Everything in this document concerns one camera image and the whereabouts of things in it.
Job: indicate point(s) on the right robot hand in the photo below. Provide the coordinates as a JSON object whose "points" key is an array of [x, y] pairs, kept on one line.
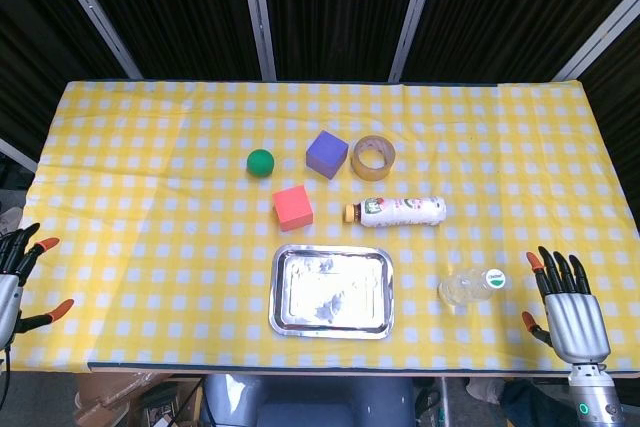
{"points": [[575, 322]]}

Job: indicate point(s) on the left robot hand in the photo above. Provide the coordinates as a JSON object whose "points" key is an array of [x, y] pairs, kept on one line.
{"points": [[9, 302]]}

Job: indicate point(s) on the transparent plastic bottle white cap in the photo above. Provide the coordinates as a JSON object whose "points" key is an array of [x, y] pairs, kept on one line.
{"points": [[465, 288]]}

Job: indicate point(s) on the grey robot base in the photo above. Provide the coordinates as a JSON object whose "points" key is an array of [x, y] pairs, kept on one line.
{"points": [[310, 402]]}

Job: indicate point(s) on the white labelled bottle yellow cap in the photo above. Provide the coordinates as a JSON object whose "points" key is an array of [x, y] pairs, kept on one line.
{"points": [[400, 212]]}

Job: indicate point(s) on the steel tray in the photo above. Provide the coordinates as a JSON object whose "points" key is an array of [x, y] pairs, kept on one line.
{"points": [[330, 292]]}

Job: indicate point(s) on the cardboard box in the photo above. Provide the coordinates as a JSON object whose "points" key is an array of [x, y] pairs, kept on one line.
{"points": [[110, 392]]}

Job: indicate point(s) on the yellow white checked tablecloth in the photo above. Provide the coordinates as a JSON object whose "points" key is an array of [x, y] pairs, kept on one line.
{"points": [[150, 247]]}

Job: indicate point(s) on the silver table leg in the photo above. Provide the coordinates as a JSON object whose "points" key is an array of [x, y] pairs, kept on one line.
{"points": [[445, 402]]}

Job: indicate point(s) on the clear tape roll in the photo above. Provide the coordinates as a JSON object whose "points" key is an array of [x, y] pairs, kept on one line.
{"points": [[372, 173]]}

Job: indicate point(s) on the green ball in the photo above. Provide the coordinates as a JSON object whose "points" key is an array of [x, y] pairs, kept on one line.
{"points": [[260, 163]]}

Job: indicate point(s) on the red foam cube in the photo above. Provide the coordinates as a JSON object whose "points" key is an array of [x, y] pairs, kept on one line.
{"points": [[292, 209]]}

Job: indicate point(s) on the purple foam cube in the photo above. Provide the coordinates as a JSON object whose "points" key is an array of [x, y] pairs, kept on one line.
{"points": [[326, 154]]}

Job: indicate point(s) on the white frame post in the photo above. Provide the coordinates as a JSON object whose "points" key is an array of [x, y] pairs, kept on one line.
{"points": [[90, 12], [17, 157], [597, 37], [257, 12], [411, 12]]}

